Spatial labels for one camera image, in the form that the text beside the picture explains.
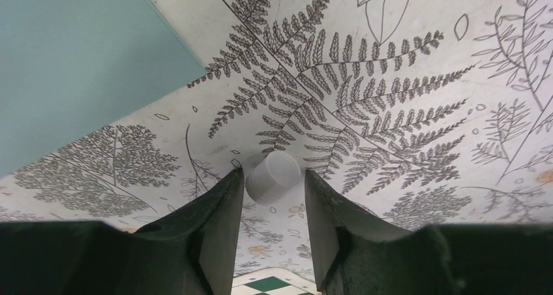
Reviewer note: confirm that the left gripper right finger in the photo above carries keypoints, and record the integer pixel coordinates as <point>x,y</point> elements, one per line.
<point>355,252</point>

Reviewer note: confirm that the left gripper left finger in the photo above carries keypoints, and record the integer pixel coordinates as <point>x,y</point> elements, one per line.
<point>189,251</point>

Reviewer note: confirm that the grey glue stick cap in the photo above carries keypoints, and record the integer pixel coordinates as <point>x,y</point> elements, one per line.
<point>269,177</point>

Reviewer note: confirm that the teal green envelope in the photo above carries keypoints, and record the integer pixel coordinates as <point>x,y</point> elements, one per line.
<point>69,67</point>

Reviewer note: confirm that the green white chessboard mat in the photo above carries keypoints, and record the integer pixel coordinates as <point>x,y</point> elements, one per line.
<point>272,281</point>

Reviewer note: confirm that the floral patterned table mat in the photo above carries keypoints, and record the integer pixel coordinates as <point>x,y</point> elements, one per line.
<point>418,111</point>

